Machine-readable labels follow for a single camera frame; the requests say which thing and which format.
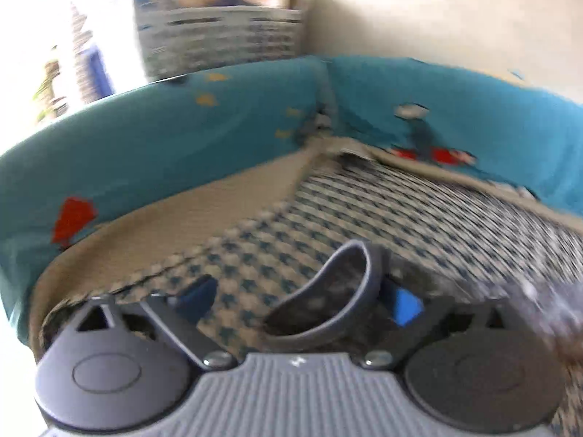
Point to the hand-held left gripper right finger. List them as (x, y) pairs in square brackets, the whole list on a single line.
[(406, 306)]

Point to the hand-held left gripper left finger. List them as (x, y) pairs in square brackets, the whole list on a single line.
[(200, 293)]

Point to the grey patterned fleece jacket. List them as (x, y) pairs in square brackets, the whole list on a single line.
[(328, 296)]

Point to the houndstooth patterned mattress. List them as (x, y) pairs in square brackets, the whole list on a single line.
[(364, 209)]

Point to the blue printed bed bumper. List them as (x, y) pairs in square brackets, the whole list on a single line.
[(159, 145)]

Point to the white perforated plastic basket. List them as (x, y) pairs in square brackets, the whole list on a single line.
[(218, 36)]

